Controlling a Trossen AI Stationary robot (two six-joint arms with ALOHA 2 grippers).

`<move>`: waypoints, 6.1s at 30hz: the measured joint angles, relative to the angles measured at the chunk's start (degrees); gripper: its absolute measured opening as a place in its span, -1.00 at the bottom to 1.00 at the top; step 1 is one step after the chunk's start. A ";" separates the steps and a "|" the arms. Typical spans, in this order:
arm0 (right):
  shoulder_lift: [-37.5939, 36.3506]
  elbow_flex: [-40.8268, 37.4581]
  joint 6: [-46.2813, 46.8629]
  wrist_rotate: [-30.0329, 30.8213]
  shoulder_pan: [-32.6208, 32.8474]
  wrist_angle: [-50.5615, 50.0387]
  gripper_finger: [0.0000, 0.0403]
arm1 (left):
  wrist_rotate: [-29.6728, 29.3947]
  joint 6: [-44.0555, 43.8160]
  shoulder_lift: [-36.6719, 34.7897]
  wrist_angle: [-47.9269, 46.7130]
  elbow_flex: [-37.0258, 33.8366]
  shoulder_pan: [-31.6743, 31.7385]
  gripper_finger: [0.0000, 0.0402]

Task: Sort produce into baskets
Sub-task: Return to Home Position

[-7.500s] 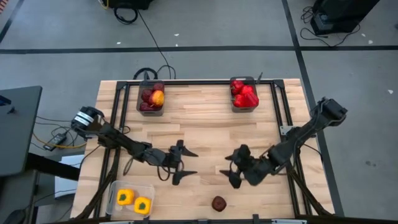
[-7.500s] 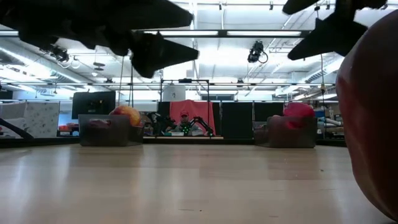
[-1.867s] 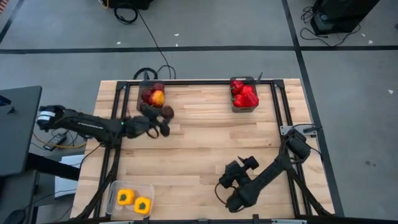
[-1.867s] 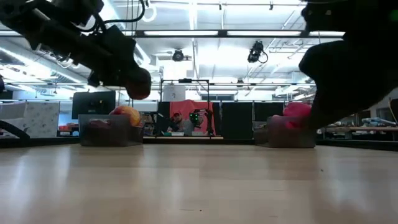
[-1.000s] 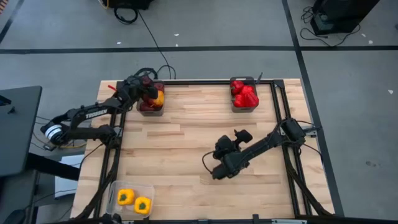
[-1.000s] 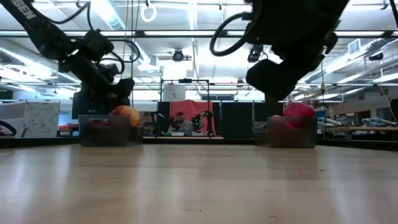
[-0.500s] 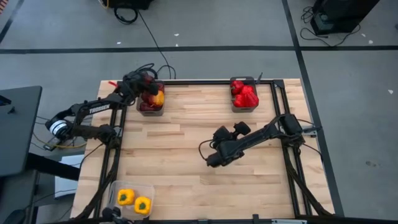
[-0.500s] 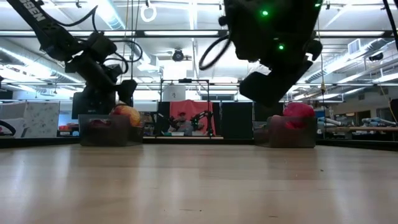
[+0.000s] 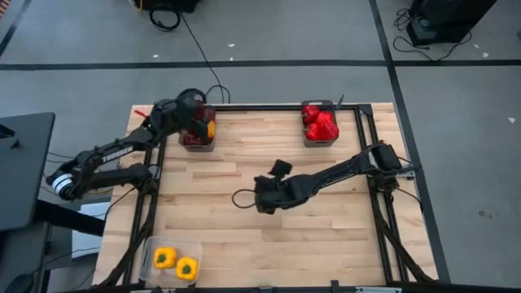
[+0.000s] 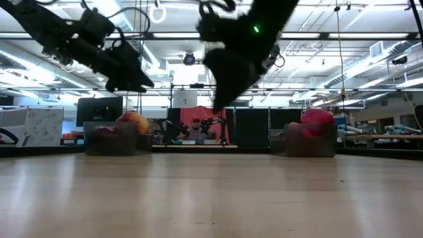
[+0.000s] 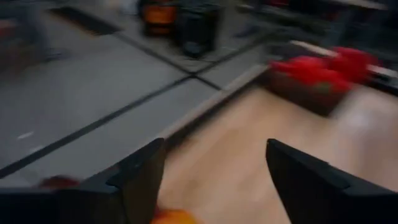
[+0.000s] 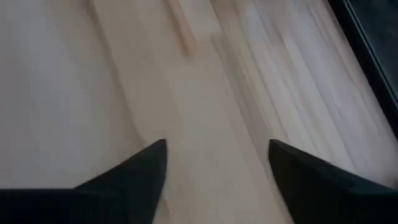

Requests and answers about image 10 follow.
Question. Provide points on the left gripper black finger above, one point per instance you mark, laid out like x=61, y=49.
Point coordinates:
x=130, y=88
x=142, y=81

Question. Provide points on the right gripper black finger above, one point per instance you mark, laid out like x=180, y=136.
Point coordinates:
x=224, y=97

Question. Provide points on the yellow bell pepper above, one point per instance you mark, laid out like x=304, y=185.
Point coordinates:
x=135, y=122

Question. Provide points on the background black robot arm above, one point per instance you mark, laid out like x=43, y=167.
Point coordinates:
x=223, y=129
x=165, y=129

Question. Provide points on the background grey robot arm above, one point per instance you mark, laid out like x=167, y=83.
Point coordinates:
x=401, y=129
x=350, y=129

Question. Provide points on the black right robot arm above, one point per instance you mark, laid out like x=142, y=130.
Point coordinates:
x=271, y=16

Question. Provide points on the red backdrop cloth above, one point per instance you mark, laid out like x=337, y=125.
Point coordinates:
x=191, y=114

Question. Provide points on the black monitor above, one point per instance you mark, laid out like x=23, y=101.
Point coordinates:
x=99, y=110

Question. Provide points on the wide black partition panel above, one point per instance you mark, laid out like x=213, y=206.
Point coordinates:
x=251, y=129

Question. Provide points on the person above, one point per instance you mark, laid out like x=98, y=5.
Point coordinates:
x=196, y=130

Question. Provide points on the grey translucent plastic basket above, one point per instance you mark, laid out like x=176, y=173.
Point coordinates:
x=310, y=145
x=109, y=145

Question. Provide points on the short black partition panel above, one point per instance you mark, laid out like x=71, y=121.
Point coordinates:
x=285, y=117

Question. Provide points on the small orange tray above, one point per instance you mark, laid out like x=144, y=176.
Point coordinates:
x=71, y=135

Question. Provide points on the white printed box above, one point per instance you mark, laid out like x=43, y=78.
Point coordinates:
x=39, y=127

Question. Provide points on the white ceiling air vent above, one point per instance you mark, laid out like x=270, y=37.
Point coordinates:
x=376, y=49

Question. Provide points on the black ceiling speaker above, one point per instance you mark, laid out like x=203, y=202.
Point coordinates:
x=400, y=60

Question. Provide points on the background wooden table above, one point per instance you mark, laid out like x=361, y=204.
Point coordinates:
x=390, y=137

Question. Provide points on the black slanted pole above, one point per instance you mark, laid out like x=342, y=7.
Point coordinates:
x=417, y=23

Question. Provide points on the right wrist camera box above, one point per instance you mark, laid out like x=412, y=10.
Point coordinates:
x=221, y=29

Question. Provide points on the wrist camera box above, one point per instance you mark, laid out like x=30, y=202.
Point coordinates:
x=97, y=26
x=221, y=29

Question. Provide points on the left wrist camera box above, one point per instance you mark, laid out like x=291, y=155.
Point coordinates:
x=97, y=26

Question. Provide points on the black ceiling dome camera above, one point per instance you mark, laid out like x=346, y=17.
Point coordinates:
x=189, y=59

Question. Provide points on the black table frame rail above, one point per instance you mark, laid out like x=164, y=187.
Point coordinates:
x=198, y=150

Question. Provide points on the thin black horizontal frame bar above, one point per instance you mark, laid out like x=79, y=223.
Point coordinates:
x=314, y=89

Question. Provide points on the thick black horizontal frame bar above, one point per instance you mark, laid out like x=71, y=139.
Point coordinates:
x=330, y=35

